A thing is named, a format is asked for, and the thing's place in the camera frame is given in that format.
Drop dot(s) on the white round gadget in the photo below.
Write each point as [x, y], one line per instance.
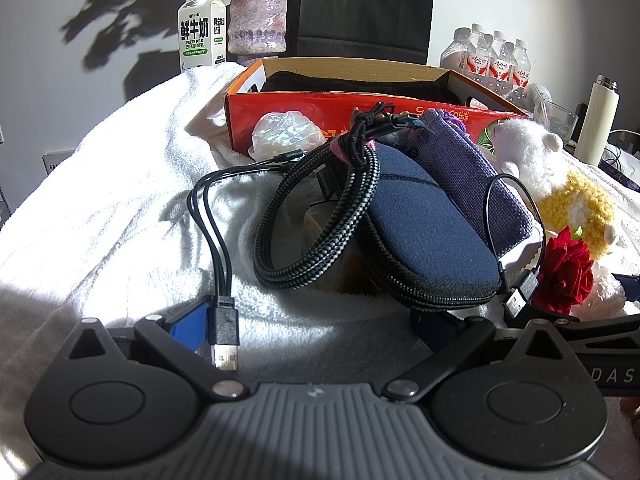
[537, 95]

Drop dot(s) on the glass vase with flowers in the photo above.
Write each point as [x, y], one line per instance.
[257, 20]

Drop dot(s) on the white thermos bottle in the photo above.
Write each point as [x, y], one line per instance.
[601, 120]

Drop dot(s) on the purple fabric pouch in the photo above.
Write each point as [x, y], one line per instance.
[470, 175]

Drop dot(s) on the white yellow plush toy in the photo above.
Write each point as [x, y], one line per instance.
[575, 195]

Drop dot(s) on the iridescent crumpled plastic bag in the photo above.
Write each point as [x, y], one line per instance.
[285, 132]

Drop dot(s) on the white plastic box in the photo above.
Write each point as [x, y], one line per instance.
[316, 220]

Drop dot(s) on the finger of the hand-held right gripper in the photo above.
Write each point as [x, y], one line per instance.
[600, 329]
[627, 285]

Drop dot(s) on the clear glass cup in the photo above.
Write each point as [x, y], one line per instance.
[557, 120]

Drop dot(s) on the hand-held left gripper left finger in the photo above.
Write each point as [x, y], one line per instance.
[189, 327]

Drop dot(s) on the black paper bag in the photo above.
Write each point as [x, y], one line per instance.
[367, 10]

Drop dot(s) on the red artificial rose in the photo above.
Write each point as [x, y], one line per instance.
[565, 272]

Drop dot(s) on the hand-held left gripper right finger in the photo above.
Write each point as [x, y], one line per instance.
[434, 330]

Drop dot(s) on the pack of water bottles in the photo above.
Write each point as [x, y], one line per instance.
[495, 62]

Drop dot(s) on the navy zip pouch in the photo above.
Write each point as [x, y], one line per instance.
[430, 230]

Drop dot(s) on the white green milk carton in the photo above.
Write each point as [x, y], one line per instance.
[200, 32]

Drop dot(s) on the purple tissue box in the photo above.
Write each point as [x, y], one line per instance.
[622, 170]

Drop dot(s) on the white wall socket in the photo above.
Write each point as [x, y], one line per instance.
[57, 160]

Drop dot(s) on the white fluffy towel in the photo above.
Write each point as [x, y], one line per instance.
[125, 185]

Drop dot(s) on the orange cardboard box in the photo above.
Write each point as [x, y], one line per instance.
[295, 115]

